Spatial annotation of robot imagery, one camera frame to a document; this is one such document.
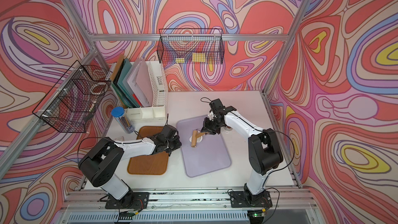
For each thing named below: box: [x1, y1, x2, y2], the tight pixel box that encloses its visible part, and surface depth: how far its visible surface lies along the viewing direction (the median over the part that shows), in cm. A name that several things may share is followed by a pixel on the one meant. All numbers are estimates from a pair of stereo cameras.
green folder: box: [111, 58, 140, 109], surface depth 92 cm
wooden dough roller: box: [190, 129, 210, 148], surface depth 93 cm
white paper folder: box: [126, 58, 154, 108], surface depth 97 cm
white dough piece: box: [189, 135, 203, 143], surface depth 93 cm
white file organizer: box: [126, 60, 169, 121], surface depth 106 cm
